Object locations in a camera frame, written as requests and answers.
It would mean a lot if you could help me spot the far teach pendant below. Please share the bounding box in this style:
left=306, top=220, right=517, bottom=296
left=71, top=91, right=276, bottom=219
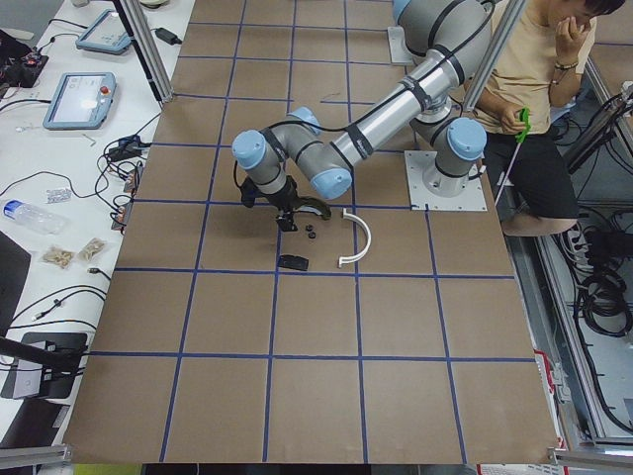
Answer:
left=75, top=9, right=132, bottom=55

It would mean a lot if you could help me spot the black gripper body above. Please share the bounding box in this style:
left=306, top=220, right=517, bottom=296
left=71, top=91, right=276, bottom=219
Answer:
left=269, top=177, right=304, bottom=219

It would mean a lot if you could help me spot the person in beige shirt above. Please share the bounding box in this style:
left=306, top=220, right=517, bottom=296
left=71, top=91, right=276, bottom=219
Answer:
left=474, top=1, right=623, bottom=237

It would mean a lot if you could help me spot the aluminium frame post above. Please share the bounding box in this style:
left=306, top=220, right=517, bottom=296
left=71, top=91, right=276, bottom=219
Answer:
left=113, top=0, right=173, bottom=104

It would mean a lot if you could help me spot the clear plastic water bottle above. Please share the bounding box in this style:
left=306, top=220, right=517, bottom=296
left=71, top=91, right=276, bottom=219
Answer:
left=1, top=199, right=68, bottom=235

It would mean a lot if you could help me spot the teach pendant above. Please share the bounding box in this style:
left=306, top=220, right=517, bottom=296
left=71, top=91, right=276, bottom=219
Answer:
left=75, top=9, right=132, bottom=55
left=43, top=72, right=117, bottom=131

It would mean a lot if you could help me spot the black power adapter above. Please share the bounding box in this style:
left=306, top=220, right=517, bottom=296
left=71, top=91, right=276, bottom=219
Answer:
left=154, top=28, right=182, bottom=46

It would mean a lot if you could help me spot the white curved plastic bracket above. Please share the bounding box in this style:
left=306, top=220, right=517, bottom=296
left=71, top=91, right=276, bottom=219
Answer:
left=336, top=207, right=373, bottom=269

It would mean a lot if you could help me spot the black brake pad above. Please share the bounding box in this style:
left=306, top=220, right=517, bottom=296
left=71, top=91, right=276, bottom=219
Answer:
left=277, top=254, right=310, bottom=272

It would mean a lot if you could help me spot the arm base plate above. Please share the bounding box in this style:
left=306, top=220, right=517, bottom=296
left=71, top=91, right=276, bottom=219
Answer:
left=405, top=150, right=488, bottom=212
left=387, top=26, right=415, bottom=65

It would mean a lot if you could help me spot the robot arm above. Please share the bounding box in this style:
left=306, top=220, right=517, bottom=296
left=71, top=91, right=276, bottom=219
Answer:
left=231, top=1, right=495, bottom=232

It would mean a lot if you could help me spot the near teach pendant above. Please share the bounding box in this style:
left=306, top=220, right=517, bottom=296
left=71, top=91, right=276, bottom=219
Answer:
left=43, top=72, right=117, bottom=131

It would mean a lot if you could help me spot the green handled tool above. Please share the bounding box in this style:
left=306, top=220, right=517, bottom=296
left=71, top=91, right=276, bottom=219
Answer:
left=515, top=107, right=531, bottom=143

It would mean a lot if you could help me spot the olive curved brake shoe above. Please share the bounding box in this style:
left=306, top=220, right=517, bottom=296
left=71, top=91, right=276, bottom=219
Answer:
left=292, top=196, right=331, bottom=221

